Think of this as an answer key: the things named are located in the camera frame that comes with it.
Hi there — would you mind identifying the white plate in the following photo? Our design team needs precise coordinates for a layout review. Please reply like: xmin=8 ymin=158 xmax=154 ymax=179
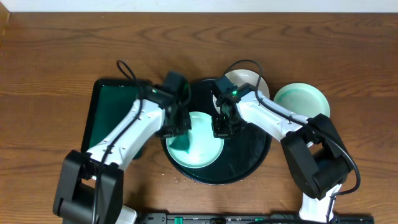
xmin=212 ymin=69 xmax=270 ymax=114

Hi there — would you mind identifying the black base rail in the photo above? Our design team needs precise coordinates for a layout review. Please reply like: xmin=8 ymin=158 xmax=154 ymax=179
xmin=135 ymin=213 xmax=375 ymax=224

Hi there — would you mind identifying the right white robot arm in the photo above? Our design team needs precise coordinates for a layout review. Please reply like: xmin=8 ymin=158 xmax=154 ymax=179
xmin=212 ymin=80 xmax=358 ymax=223

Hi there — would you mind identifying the dark green rectangular tray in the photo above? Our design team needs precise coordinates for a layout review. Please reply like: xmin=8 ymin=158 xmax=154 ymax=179
xmin=80 ymin=78 xmax=138 ymax=152

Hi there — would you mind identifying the green sponge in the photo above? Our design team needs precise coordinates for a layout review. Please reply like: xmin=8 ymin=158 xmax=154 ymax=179
xmin=169 ymin=133 xmax=190 ymax=153

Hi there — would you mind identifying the round black tray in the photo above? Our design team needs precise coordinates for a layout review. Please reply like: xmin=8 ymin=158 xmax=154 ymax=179
xmin=161 ymin=79 xmax=272 ymax=185

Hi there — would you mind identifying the mint green plate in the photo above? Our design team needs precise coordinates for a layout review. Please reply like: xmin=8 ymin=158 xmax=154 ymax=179
xmin=274 ymin=83 xmax=330 ymax=118
xmin=166 ymin=111 xmax=224 ymax=169

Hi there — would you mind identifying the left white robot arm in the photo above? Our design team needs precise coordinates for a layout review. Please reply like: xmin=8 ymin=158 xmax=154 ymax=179
xmin=53 ymin=87 xmax=191 ymax=223

